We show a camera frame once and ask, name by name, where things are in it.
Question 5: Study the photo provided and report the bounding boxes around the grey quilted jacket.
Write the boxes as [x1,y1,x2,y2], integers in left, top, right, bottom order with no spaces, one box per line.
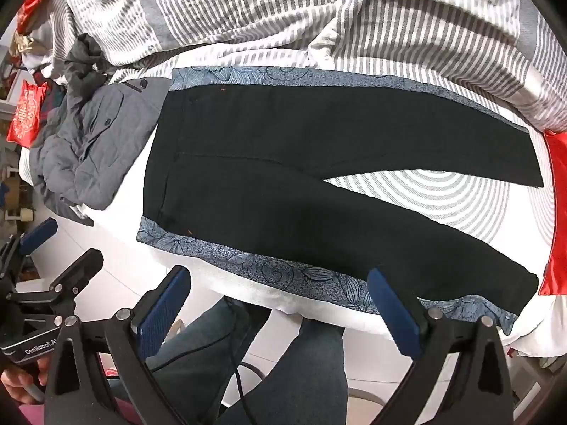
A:
[30,33,173,227]

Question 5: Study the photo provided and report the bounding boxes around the black cable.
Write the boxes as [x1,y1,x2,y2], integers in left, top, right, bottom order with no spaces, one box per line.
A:
[223,296,267,425]

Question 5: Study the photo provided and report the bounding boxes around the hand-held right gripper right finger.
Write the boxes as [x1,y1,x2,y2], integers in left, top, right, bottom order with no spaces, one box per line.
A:
[367,268,530,425]

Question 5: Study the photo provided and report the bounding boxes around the red shiny cloth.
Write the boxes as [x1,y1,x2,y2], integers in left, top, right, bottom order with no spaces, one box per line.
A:
[538,129,567,297]

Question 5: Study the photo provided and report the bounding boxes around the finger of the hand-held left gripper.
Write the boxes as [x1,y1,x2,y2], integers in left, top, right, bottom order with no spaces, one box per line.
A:
[0,218,59,281]
[9,248,105,316]

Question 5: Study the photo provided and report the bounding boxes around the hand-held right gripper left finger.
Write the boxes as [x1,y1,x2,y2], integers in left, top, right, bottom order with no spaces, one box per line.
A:
[44,265,218,425]

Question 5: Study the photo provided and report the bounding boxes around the red packet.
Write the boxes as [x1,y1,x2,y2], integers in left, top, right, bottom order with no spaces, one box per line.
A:
[15,0,55,36]

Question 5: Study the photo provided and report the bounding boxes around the person's left hand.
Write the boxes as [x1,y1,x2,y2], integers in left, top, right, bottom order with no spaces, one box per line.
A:
[0,356,50,404]

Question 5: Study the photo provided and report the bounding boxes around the black pants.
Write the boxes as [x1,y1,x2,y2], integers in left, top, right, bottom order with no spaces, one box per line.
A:
[142,83,545,307]

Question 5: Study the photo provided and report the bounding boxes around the person's right leg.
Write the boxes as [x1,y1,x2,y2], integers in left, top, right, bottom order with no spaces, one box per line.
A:
[216,318,347,425]

